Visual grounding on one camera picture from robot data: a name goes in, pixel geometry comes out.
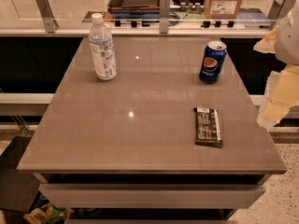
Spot black rxbar chocolate bar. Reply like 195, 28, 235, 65
194, 106, 223, 148

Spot clear plastic water bottle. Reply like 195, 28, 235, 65
88, 13, 117, 80

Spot cardboard box with label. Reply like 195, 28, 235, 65
204, 0, 242, 19

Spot right metal glass bracket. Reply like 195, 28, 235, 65
267, 0, 297, 29

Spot metal glass bracket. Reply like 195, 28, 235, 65
36, 0, 59, 34
267, 0, 297, 29
159, 0, 170, 34

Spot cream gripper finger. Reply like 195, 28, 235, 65
253, 26, 278, 54
257, 64, 299, 130

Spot middle metal glass bracket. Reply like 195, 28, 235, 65
159, 0, 170, 34

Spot blue pepsi can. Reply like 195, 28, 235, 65
199, 40, 227, 84

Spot white table drawer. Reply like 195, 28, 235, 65
39, 184, 265, 209

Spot dark grey floor bin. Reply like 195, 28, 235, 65
0, 136, 39, 212

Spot green yellow snack bag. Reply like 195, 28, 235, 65
23, 203, 69, 224

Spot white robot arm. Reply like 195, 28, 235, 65
253, 1, 299, 130

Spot left metal glass bracket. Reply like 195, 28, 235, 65
36, 0, 59, 34

